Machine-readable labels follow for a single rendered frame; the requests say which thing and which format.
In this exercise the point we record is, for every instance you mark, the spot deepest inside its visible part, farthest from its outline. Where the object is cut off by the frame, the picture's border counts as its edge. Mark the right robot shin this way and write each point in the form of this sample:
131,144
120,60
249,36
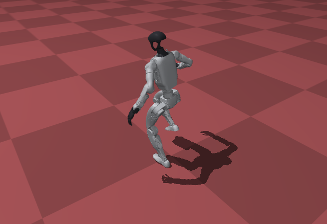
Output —
167,116

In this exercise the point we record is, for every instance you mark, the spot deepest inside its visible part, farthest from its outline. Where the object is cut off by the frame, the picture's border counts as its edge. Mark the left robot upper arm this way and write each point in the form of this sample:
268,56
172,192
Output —
149,68

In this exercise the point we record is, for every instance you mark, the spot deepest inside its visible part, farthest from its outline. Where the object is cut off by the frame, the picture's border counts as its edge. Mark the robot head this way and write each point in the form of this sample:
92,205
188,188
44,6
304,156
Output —
157,37

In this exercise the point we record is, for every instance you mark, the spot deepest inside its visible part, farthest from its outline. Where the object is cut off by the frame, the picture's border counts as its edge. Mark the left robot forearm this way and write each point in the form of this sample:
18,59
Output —
142,99

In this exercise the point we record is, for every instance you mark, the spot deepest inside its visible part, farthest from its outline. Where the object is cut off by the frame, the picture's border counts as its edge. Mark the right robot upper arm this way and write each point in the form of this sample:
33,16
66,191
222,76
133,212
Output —
180,57

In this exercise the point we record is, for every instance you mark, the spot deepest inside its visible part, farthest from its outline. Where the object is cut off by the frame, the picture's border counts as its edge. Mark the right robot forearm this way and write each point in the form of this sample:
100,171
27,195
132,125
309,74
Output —
181,66

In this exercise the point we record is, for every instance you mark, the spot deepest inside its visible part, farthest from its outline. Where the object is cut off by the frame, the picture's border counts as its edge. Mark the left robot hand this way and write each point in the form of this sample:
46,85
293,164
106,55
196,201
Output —
131,115

